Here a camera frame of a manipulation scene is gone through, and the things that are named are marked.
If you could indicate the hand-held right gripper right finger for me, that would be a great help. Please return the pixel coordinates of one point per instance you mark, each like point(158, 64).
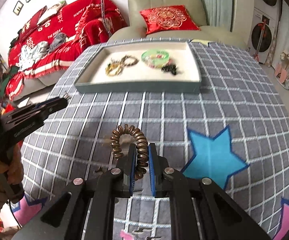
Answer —
point(152, 172)

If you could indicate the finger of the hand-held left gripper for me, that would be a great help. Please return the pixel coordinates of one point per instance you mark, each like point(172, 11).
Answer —
point(57, 108)
point(50, 102)

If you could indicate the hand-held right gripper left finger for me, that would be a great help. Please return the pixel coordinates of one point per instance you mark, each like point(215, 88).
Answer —
point(133, 166)

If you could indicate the beige hair clip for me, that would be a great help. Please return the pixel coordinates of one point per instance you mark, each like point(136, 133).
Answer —
point(66, 96)

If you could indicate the grey shallow tray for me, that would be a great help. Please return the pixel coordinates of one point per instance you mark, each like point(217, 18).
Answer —
point(144, 82)

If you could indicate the black hair clip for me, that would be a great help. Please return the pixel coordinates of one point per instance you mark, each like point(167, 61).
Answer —
point(169, 69)

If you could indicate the green translucent bangle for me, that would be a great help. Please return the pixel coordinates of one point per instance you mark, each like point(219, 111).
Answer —
point(154, 53)

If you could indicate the person's left hand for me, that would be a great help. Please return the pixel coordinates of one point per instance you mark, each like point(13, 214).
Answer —
point(14, 170)

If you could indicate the grey sofa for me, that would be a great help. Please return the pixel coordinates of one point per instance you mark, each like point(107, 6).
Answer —
point(44, 80)

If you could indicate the green cloth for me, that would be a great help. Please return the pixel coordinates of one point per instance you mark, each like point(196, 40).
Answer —
point(8, 80)

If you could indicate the light blue white clothes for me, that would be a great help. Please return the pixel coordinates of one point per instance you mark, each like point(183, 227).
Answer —
point(32, 53)

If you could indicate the grey checked tablecloth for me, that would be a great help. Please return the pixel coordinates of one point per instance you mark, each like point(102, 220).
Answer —
point(159, 115)

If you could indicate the grey garment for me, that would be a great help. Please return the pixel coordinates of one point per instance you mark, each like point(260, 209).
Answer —
point(58, 41)

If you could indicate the blue paper star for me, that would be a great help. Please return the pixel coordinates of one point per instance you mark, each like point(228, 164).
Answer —
point(212, 155)

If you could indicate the large red cushion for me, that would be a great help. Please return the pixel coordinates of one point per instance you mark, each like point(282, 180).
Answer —
point(32, 22)

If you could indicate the pink paper star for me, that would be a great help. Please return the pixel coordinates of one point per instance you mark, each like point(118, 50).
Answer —
point(27, 210)
point(288, 217)

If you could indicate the red fringed cushion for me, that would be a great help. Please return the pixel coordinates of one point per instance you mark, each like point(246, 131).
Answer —
point(88, 23)

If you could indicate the sofa with red cover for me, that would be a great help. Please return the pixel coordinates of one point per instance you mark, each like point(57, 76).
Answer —
point(67, 15)

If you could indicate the white patterned cushion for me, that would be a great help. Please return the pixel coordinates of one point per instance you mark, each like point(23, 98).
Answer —
point(52, 11)

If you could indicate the gooseneck phone stand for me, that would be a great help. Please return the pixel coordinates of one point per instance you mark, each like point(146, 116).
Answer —
point(104, 7)

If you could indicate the pale yellow paper star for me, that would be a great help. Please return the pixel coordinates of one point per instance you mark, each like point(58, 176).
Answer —
point(200, 42)

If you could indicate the red embroidered cushion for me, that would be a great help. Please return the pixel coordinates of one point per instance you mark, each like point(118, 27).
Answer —
point(168, 18)

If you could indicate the pink slippers on rack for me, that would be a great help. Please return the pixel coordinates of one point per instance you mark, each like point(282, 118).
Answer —
point(288, 66)

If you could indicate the white washing machine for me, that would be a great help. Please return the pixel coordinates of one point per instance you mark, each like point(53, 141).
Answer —
point(263, 36)

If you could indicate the pale blue curtain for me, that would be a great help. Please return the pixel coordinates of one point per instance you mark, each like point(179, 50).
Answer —
point(212, 0)

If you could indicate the small black picture frame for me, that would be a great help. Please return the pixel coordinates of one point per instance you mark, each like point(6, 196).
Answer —
point(18, 7)

